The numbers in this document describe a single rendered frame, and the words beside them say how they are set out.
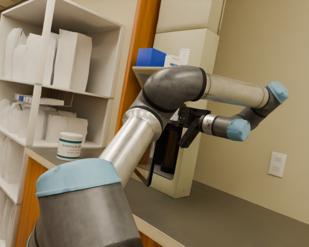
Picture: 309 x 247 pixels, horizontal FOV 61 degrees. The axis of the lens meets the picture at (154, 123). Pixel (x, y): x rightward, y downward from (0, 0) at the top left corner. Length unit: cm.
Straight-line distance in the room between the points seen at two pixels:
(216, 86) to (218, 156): 89
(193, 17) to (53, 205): 109
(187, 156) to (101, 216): 90
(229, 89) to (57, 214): 58
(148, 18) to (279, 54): 70
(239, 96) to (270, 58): 75
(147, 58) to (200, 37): 26
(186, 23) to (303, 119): 71
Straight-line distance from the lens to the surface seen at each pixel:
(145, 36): 146
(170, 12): 141
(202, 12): 128
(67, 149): 158
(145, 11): 148
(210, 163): 161
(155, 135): 70
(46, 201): 37
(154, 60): 126
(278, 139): 145
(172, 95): 67
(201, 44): 122
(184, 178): 124
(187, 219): 104
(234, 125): 89
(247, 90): 83
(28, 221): 188
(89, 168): 36
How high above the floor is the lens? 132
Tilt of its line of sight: 3 degrees down
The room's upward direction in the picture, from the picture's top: 10 degrees clockwise
